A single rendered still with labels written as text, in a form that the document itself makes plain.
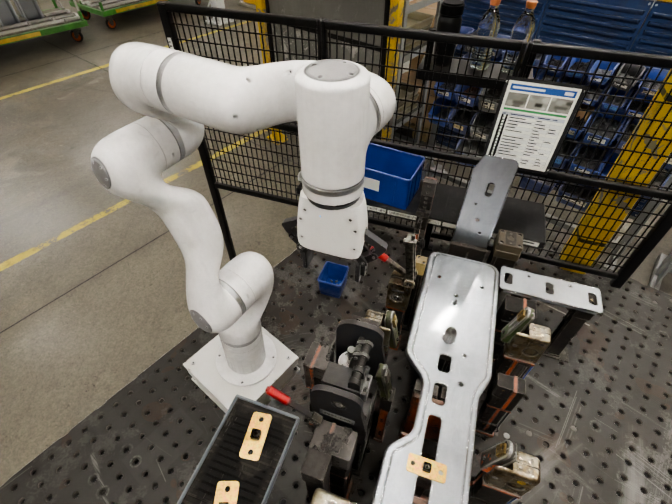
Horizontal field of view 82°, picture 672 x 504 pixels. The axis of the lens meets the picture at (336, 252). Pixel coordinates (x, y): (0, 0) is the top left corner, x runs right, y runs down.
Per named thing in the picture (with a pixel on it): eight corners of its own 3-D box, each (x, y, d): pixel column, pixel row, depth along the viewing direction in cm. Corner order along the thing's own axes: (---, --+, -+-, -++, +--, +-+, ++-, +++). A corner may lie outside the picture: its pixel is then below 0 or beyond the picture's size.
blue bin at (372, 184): (405, 211, 139) (410, 181, 130) (330, 187, 149) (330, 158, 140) (420, 186, 150) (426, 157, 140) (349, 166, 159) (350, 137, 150)
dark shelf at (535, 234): (543, 249, 130) (546, 243, 128) (296, 194, 151) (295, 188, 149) (542, 209, 144) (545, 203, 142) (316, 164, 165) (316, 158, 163)
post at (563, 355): (568, 362, 134) (610, 314, 113) (534, 353, 137) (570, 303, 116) (567, 347, 138) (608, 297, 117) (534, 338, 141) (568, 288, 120)
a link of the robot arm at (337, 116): (327, 145, 56) (288, 176, 51) (326, 47, 47) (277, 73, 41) (379, 163, 53) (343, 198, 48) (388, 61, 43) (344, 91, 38)
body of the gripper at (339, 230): (287, 192, 52) (294, 251, 60) (360, 209, 49) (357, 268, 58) (308, 163, 57) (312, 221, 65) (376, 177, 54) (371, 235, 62)
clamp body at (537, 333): (514, 408, 123) (559, 352, 98) (476, 396, 126) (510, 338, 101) (515, 382, 129) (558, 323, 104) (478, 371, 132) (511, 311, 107)
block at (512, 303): (509, 370, 132) (540, 323, 112) (475, 360, 135) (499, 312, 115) (510, 346, 138) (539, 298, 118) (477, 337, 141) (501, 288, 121)
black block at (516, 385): (498, 444, 116) (534, 403, 95) (462, 432, 118) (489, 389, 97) (500, 419, 121) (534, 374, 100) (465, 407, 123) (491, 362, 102)
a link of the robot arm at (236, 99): (241, 88, 68) (399, 132, 56) (168, 126, 58) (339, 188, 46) (230, 30, 61) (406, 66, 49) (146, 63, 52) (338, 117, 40)
